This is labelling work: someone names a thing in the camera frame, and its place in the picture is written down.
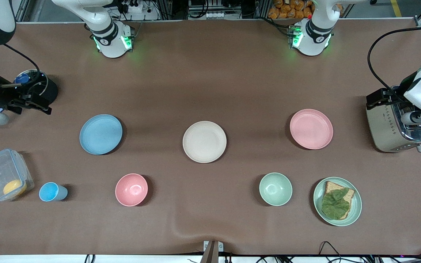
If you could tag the green lettuce leaf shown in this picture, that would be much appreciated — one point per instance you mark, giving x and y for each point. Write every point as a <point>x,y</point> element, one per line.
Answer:
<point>334,204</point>

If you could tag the brown table mat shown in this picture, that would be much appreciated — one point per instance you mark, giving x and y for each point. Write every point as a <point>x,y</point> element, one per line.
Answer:
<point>232,73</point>

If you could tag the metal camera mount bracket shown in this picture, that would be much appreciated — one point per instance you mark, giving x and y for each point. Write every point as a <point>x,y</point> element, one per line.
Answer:
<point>213,252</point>

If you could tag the yellow round fruit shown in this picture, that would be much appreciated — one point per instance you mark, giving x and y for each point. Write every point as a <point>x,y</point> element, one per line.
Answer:
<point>13,187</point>

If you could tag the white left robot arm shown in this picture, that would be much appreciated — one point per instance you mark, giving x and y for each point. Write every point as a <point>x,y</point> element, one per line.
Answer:
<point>314,36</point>

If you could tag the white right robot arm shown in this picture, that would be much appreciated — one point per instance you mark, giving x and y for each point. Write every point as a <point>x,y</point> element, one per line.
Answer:
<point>110,40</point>

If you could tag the white power strip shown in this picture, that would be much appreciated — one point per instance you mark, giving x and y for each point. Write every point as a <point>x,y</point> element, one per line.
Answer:
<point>216,15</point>
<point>135,8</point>

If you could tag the green plate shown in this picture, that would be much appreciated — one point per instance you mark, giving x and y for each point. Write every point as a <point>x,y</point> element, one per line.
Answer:
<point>356,199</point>

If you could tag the toast slice under lettuce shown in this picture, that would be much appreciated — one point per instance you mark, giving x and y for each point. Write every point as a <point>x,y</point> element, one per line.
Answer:
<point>333,187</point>

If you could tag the pink bowl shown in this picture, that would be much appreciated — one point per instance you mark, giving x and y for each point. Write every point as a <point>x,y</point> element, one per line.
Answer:
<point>131,190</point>

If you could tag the bag of orange snacks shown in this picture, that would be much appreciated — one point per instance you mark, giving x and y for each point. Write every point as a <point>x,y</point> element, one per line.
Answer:
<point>287,9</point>

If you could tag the pink plate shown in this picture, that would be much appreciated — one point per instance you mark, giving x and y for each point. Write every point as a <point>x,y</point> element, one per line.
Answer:
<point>311,129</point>

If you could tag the blue cup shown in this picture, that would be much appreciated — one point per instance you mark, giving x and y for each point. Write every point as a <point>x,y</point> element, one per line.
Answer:
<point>49,192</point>

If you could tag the blue plate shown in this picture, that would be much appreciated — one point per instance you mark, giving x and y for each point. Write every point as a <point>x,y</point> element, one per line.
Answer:
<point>101,134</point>

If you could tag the green bowl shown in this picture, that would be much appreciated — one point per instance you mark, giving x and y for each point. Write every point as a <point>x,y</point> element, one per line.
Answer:
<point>275,189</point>

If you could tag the silver beige toaster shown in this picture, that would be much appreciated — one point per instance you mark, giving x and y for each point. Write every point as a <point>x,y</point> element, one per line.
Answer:
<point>382,128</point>

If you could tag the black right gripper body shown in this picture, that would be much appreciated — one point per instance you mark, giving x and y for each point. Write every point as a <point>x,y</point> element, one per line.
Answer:
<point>3,93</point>

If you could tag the beige plate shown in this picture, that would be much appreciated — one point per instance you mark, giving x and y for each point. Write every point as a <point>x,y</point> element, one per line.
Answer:
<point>204,141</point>

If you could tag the glass lid blue knob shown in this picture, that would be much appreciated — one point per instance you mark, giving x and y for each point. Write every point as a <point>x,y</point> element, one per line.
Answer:
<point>35,77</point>

